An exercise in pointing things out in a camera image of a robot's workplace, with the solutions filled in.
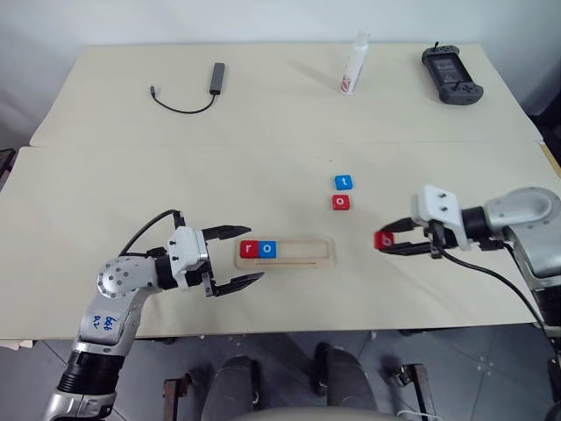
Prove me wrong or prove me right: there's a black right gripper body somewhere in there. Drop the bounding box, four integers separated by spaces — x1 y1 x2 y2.
423 218 462 260

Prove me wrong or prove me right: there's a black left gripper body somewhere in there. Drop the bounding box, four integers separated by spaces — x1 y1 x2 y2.
182 229 217 299

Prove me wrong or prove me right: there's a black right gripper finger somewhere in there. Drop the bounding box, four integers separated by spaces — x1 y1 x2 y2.
379 217 427 234
379 241 434 258

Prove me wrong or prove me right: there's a black handheld controller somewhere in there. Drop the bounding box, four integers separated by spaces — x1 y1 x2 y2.
421 41 486 106

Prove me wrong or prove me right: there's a white plastic bottle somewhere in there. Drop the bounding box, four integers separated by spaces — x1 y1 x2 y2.
339 30 371 96

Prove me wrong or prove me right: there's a wooden letter tray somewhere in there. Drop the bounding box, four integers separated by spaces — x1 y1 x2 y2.
233 236 338 270

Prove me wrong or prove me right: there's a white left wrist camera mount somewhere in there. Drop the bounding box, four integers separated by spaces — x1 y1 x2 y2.
167 225 209 291

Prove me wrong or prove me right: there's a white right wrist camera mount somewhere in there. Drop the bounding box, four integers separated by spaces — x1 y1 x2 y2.
410 184 472 253

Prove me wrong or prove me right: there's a dark rounded shape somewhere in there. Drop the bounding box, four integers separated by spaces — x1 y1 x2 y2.
314 341 379 410
211 353 260 416

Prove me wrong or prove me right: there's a rusty metal frame bracket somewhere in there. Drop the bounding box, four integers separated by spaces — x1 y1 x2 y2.
163 371 195 421
388 362 436 421

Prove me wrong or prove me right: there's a grey usb hub with cable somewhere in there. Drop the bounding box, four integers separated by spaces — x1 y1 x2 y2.
148 61 228 116

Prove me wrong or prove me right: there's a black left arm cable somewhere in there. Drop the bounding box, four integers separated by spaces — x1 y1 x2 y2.
119 210 184 256

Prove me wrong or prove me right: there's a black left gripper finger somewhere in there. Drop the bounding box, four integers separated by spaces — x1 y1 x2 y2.
210 271 266 299
202 225 252 244

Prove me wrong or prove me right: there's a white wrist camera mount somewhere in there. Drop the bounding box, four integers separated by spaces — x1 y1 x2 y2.
167 225 209 291
410 184 472 253

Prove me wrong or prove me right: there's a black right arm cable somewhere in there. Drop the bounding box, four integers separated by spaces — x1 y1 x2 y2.
430 247 551 337

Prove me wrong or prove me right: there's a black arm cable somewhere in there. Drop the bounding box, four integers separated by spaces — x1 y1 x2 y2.
430 247 551 337
119 210 184 256

